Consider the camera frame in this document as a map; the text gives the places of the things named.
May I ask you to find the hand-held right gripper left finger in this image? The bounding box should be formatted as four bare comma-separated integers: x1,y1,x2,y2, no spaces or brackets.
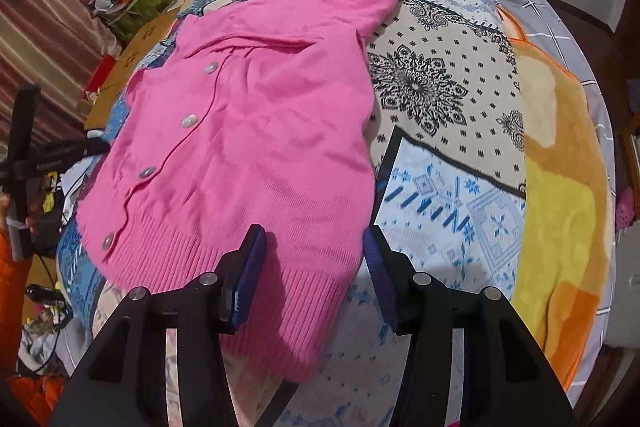
50,224,301,427

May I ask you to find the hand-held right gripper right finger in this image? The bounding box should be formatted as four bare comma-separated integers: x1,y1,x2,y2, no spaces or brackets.
364,224,576,427

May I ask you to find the patchwork patterned blanket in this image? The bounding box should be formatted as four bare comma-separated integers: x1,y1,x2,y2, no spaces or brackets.
55,0,528,427

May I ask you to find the orange yellow fleece blanket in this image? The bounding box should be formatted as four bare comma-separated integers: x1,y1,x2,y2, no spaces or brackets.
495,7,613,390

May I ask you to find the pink slipper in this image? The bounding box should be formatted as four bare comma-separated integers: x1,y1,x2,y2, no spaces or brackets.
615,187,639,229

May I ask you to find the pink buttoned cardigan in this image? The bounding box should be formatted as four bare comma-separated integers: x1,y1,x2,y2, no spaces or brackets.
75,0,402,383

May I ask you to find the orange plastic basket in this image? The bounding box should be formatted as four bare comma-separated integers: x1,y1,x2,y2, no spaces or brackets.
7,372,66,427

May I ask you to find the red box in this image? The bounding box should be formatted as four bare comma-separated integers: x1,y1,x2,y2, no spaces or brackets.
84,56,122,96

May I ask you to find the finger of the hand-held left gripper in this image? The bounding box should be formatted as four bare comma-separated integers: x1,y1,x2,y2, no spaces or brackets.
35,138,112,172

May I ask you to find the wooden lap desk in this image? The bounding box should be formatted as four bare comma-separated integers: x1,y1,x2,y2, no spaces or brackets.
82,12,186,130

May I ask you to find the striped pink gold curtain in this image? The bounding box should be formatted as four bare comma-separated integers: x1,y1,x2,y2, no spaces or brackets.
0,0,123,158

